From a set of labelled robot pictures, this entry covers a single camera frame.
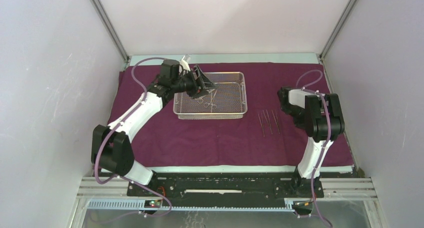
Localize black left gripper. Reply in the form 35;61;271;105
171;65;217;100

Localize magenta surgical wrap cloth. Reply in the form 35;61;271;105
92;62;354;169

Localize steel surgical scissors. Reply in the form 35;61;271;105
197;94;218;110

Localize metal mesh instrument tray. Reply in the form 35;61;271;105
173;72;248;120

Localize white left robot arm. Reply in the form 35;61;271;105
91;58;217;196

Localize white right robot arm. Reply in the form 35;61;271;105
277;87;345;197

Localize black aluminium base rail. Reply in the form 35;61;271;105
69;175;385;218

